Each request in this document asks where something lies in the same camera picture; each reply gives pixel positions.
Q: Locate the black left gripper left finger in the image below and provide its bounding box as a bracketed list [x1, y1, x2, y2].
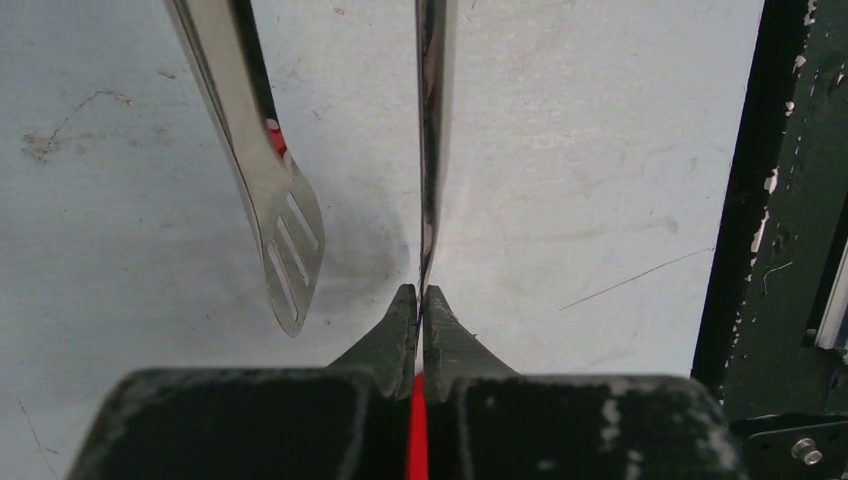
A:
[70, 284, 417, 479]

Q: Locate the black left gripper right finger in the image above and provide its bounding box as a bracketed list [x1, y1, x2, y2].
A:
[422, 286, 748, 479]

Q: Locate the steel tongs white handle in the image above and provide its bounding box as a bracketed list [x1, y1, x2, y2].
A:
[167, 1, 458, 336]

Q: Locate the red box lid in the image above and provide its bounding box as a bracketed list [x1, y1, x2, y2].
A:
[405, 374, 429, 480]

